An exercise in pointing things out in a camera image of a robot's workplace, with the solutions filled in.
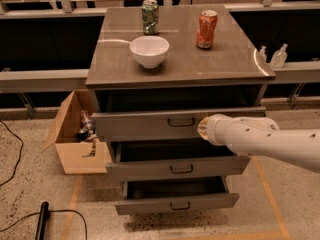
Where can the grey metal rail shelf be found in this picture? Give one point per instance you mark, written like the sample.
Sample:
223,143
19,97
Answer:
42,81

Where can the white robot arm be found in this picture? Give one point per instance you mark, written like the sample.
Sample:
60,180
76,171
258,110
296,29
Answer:
262,136

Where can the grey middle drawer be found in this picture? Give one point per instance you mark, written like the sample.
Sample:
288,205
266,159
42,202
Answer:
172,159

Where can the padded gripper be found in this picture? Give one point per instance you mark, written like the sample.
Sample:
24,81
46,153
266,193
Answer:
214,129

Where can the green soda can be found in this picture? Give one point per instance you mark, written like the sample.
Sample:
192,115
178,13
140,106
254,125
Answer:
150,16

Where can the grey drawer cabinet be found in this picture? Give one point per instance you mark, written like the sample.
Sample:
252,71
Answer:
231,74

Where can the white ceramic bowl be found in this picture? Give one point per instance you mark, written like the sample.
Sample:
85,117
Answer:
149,51

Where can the crumpled items in box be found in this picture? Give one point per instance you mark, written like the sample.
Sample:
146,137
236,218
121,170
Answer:
88,132

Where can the orange soda can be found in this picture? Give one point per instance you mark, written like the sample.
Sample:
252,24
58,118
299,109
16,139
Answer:
206,28

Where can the grey drawer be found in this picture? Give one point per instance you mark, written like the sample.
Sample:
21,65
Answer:
172,159
160,125
178,195

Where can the black cylindrical floor object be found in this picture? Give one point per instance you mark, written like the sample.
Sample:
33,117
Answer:
43,216

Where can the open cardboard box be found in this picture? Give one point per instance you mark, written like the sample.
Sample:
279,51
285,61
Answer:
76,157

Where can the grey top drawer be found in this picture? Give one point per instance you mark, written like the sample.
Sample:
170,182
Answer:
160,125

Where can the small clear pump bottle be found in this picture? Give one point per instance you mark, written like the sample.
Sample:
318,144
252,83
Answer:
262,52

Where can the grey bottom drawer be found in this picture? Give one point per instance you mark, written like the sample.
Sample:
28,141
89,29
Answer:
178,195

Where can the clear sanitizer pump bottle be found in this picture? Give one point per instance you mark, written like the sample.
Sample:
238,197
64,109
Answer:
279,57

